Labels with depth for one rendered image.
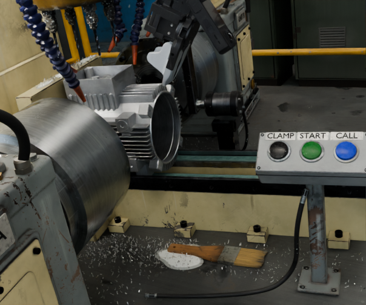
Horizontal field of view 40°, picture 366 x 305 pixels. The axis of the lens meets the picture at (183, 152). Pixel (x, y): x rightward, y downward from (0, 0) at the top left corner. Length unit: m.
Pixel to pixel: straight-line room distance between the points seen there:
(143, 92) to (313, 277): 0.49
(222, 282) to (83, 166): 0.35
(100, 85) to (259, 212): 0.42
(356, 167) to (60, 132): 0.45
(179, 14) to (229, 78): 0.61
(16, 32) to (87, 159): 0.50
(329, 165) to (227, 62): 0.76
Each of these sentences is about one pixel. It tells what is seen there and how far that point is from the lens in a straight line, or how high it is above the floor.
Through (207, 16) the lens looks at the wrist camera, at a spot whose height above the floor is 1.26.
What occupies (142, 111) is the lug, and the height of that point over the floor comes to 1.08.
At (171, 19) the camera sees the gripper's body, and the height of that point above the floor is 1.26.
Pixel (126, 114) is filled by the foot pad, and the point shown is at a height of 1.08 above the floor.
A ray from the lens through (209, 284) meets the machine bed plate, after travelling 0.97.
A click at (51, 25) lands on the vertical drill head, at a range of 1.10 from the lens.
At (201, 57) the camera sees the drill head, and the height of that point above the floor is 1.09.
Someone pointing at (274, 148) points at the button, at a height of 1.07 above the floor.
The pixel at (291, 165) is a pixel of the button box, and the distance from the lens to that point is 0.79.
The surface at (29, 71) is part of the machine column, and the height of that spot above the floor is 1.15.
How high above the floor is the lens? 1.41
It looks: 24 degrees down
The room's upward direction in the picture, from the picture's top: 9 degrees counter-clockwise
